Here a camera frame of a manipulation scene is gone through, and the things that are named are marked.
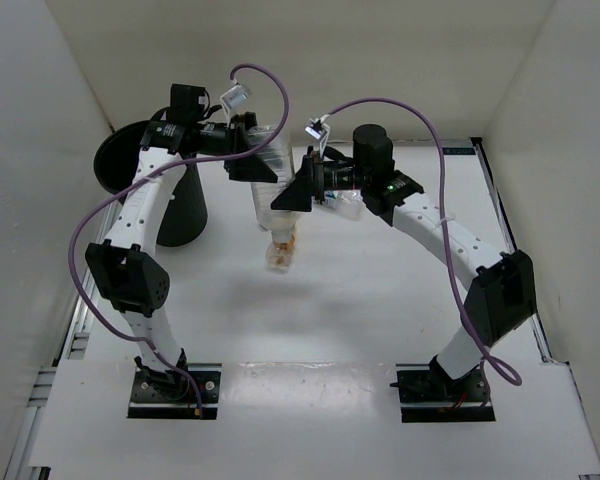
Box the aluminium frame rail right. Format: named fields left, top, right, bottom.
left=470, top=136, right=600, bottom=461

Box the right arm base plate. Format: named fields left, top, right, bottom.
left=390, top=365, right=496, bottom=424

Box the black plastic bin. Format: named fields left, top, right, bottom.
left=93, top=120, right=208, bottom=247

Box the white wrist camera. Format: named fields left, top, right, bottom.
left=219, top=82, right=251, bottom=120
left=304, top=115, right=330, bottom=157

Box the clear bottle blue label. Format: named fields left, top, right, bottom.
left=324, top=190, right=365, bottom=221

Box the large clear bottle orange label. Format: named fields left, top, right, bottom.
left=251, top=129, right=298, bottom=243

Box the aluminium frame rail left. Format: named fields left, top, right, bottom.
left=2, top=197, right=126, bottom=480

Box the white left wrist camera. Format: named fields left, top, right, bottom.
left=219, top=82, right=251, bottom=120

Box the aluminium frame rail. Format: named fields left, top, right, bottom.
left=470, top=136, right=600, bottom=461
left=2, top=197, right=126, bottom=480

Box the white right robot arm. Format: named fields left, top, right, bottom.
left=271, top=120, right=537, bottom=400

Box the clear bottle yellow cap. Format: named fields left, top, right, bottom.
left=265, top=227, right=297, bottom=273

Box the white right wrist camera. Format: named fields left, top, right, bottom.
left=304, top=115, right=330, bottom=157

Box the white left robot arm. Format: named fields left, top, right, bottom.
left=85, top=82, right=277, bottom=400

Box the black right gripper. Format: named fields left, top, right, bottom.
left=270, top=147, right=369, bottom=214

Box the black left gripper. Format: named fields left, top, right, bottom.
left=193, top=112, right=284, bottom=183

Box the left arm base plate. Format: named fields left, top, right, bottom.
left=127, top=364, right=222, bottom=420

